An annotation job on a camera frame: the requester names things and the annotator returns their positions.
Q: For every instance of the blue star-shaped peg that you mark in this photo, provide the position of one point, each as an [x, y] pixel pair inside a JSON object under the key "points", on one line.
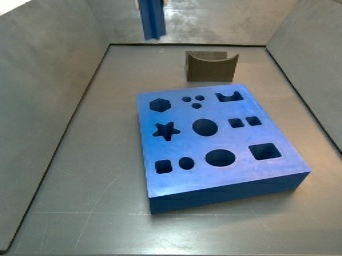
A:
{"points": [[152, 18]]}

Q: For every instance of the blue shape sorter board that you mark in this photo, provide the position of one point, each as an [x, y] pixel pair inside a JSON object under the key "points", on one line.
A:
{"points": [[212, 148]]}

